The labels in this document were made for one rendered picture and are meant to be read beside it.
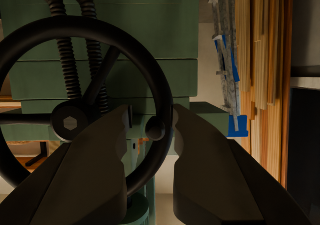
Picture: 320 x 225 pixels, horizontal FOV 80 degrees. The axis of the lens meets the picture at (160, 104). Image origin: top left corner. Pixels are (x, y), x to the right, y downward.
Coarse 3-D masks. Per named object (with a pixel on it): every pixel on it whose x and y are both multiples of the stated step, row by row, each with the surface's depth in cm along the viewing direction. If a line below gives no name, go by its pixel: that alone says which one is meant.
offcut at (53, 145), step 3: (51, 141) 48; (54, 141) 48; (57, 141) 48; (51, 144) 48; (54, 144) 48; (57, 144) 48; (51, 147) 48; (54, 147) 48; (57, 147) 48; (51, 150) 48; (54, 150) 48; (51, 153) 48
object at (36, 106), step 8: (24, 104) 45; (32, 104) 45; (40, 104) 45; (48, 104) 45; (56, 104) 46; (120, 104) 46; (128, 104) 46; (136, 104) 46; (144, 104) 46; (152, 104) 46; (184, 104) 47; (24, 112) 46; (32, 112) 46; (40, 112) 46; (48, 112) 46; (136, 112) 46; (144, 112) 46; (152, 112) 47
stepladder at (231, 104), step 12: (216, 0) 127; (228, 0) 116; (216, 12) 129; (216, 24) 130; (216, 36) 123; (228, 36) 115; (216, 48) 136; (228, 48) 116; (228, 60) 117; (216, 72) 136; (228, 72) 120; (228, 84) 123; (228, 96) 126; (228, 108) 125; (240, 120) 125; (228, 132) 126; (240, 132) 126
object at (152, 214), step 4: (148, 144) 84; (148, 148) 84; (152, 180) 86; (148, 184) 86; (152, 184) 87; (148, 188) 87; (152, 188) 87; (148, 192) 87; (152, 192) 87; (148, 196) 87; (152, 196) 87; (148, 200) 88; (152, 200) 88; (152, 204) 88; (152, 208) 88; (152, 212) 89; (152, 216) 89; (152, 220) 89; (152, 224) 90
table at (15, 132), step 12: (192, 108) 54; (204, 108) 53; (216, 108) 53; (132, 120) 40; (144, 120) 47; (216, 120) 47; (228, 120) 48; (12, 132) 46; (24, 132) 46; (36, 132) 46; (48, 132) 37; (132, 132) 37; (144, 132) 47
